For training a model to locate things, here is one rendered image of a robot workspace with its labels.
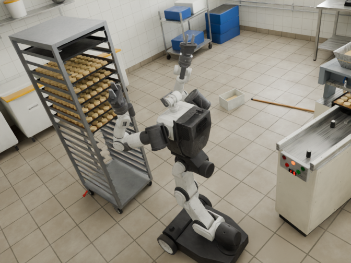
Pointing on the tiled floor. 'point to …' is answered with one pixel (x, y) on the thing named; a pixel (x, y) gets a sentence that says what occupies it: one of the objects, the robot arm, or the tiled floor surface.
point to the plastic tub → (231, 99)
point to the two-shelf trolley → (184, 31)
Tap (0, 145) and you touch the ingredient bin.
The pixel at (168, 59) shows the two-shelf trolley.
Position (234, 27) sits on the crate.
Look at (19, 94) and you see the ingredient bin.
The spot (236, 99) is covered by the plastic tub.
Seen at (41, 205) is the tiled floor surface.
